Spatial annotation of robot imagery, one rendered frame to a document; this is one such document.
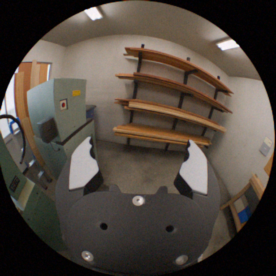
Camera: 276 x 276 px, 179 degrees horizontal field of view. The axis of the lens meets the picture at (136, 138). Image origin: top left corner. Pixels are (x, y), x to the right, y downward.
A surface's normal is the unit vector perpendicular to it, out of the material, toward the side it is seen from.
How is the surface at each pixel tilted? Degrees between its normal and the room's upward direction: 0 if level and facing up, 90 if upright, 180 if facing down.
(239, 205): 90
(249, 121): 90
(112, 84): 90
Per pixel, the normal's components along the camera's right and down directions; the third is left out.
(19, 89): 1.00, 0.10
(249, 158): -0.99, -0.14
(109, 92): -0.04, 0.50
